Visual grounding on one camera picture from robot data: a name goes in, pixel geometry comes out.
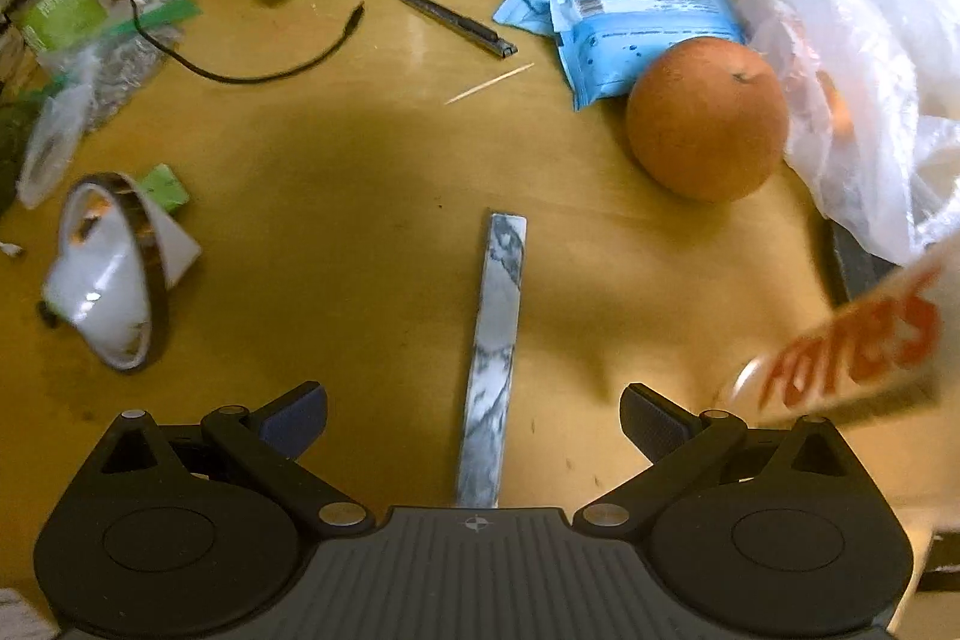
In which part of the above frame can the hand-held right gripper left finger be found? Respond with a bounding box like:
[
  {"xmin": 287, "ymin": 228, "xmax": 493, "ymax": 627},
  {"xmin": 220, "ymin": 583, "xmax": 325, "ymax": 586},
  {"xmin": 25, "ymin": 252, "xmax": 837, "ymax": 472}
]
[{"xmin": 101, "ymin": 381, "xmax": 374, "ymax": 532}]

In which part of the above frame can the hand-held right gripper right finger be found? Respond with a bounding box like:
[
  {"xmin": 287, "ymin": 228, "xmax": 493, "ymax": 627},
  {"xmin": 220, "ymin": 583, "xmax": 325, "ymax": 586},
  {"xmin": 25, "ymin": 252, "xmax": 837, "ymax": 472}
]
[{"xmin": 574, "ymin": 385, "xmax": 852, "ymax": 528}]

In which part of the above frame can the marble pattern strip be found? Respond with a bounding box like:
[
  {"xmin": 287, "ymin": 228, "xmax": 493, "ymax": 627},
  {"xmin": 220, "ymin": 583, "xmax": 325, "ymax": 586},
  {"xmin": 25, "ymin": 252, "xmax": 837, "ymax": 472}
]
[{"xmin": 455, "ymin": 209, "xmax": 529, "ymax": 510}]

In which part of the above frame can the white enamel mug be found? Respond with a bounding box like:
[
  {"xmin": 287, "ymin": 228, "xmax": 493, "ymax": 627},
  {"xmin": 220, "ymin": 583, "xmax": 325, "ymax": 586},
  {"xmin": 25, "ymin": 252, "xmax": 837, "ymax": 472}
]
[{"xmin": 40, "ymin": 172, "xmax": 204, "ymax": 375}]

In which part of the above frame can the clear shaker bottle grey lid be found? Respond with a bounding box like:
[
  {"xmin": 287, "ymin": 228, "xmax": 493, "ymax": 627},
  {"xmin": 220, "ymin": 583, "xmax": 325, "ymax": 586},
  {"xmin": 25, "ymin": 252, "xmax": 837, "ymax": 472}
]
[{"xmin": 715, "ymin": 248, "xmax": 947, "ymax": 432}]

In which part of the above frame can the dark tray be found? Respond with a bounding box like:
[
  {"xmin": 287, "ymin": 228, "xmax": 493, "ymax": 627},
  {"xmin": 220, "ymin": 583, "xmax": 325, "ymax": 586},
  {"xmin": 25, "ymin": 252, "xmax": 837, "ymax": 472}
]
[{"xmin": 823, "ymin": 218, "xmax": 897, "ymax": 315}]

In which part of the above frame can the green tube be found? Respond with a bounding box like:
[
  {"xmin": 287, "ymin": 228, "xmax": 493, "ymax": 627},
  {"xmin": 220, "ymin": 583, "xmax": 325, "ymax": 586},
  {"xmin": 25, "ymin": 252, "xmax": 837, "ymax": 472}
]
[{"xmin": 141, "ymin": 163, "xmax": 190, "ymax": 215}]

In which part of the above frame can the orange fruit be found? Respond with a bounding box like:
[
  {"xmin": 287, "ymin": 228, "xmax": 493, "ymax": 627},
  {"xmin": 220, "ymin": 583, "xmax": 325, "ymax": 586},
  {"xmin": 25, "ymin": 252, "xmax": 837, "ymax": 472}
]
[{"xmin": 625, "ymin": 37, "xmax": 791, "ymax": 204}]

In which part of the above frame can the small white plastic bag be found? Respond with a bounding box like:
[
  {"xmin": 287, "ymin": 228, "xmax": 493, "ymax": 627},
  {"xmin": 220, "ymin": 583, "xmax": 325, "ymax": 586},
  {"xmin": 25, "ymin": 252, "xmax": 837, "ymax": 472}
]
[{"xmin": 18, "ymin": 83, "xmax": 92, "ymax": 211}]

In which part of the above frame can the wooden toothpick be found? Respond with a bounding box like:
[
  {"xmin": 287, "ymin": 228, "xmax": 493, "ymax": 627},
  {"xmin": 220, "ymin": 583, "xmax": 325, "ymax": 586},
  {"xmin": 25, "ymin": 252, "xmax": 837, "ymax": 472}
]
[{"xmin": 443, "ymin": 62, "xmax": 536, "ymax": 106}]

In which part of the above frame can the blue wipes packet white label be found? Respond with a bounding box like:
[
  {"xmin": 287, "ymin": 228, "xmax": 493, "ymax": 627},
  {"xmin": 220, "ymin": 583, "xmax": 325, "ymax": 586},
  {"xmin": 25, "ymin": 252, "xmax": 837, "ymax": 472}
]
[{"xmin": 550, "ymin": 0, "xmax": 749, "ymax": 113}]

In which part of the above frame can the clear zip bag of seeds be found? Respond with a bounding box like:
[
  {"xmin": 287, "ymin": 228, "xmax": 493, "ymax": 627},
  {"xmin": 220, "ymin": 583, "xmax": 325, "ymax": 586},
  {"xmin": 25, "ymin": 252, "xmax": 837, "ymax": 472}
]
[{"xmin": 36, "ymin": 0, "xmax": 205, "ymax": 125}]

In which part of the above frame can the black pen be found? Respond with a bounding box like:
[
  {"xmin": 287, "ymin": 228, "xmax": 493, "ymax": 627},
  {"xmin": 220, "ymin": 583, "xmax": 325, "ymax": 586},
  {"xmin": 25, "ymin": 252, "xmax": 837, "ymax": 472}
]
[{"xmin": 383, "ymin": 0, "xmax": 520, "ymax": 61}]

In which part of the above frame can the large white plastic bag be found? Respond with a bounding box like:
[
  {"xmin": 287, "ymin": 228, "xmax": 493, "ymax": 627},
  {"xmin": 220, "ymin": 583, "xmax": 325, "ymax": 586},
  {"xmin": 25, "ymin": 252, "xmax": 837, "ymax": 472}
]
[{"xmin": 737, "ymin": 0, "xmax": 960, "ymax": 268}]

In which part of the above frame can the small blue wipes packet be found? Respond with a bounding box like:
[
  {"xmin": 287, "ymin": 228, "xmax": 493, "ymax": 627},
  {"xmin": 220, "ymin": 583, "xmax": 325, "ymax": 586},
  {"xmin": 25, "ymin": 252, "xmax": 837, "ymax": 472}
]
[{"xmin": 492, "ymin": 0, "xmax": 560, "ymax": 38}]

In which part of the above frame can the green tin can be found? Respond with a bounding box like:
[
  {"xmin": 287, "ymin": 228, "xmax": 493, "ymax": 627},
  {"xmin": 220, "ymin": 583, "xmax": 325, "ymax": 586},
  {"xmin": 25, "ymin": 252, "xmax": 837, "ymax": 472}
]
[{"xmin": 13, "ymin": 0, "xmax": 111, "ymax": 55}]

